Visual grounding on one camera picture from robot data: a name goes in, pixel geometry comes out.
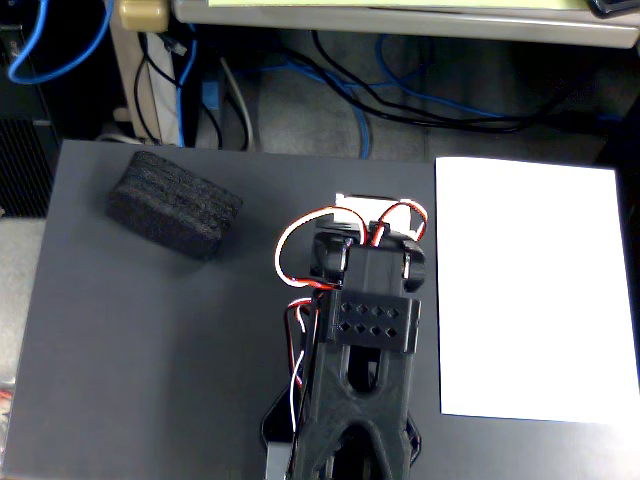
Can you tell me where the dark grey board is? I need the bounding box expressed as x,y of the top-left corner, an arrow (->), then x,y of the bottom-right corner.
2,139 -> 640,480

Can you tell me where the black floor cable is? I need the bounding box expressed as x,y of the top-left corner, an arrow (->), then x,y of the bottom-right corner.
312,29 -> 609,134

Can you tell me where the beige desk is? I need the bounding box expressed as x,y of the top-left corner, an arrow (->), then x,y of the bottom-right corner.
172,0 -> 640,50

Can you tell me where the grey network plug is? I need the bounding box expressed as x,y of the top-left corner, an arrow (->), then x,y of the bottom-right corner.
162,34 -> 189,57

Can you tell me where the red white arm servo cable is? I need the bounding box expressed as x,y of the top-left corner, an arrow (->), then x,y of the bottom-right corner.
285,297 -> 321,436

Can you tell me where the black device on desk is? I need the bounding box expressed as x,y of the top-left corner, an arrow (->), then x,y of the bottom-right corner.
585,0 -> 640,20

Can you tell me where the grey cable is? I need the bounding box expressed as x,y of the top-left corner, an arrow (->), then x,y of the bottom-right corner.
219,57 -> 256,151

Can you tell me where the red white gripper servo cable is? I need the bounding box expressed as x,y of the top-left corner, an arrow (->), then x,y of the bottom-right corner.
369,199 -> 430,246

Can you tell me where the thin black cable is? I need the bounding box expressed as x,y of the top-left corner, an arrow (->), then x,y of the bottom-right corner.
133,32 -> 224,151

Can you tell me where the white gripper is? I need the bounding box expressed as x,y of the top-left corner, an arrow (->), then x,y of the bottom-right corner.
333,192 -> 429,241

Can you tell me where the black computer tower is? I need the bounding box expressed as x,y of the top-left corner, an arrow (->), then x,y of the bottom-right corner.
0,19 -> 61,219

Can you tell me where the beige plastic plug box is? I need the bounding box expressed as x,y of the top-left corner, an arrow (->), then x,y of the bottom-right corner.
118,0 -> 170,32

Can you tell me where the long blue floor cable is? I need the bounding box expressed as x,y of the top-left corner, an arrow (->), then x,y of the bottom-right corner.
259,34 -> 626,160

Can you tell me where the straight blue cable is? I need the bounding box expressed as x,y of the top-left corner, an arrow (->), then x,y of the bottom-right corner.
174,29 -> 200,149

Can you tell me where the blue connector block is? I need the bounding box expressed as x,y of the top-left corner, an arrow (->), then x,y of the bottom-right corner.
201,79 -> 222,112

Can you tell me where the white paper sheet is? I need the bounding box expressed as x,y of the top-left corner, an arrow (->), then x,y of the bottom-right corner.
434,156 -> 640,426

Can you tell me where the black foam cube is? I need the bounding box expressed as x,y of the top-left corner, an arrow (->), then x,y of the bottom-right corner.
103,149 -> 245,262

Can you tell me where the looped blue cable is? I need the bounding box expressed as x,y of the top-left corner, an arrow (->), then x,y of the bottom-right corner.
7,0 -> 114,85

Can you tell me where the grey table clamp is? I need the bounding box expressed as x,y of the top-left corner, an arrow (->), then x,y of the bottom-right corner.
264,442 -> 297,480

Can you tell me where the beige desk leg panel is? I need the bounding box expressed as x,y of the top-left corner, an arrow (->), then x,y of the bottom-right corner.
108,19 -> 184,149

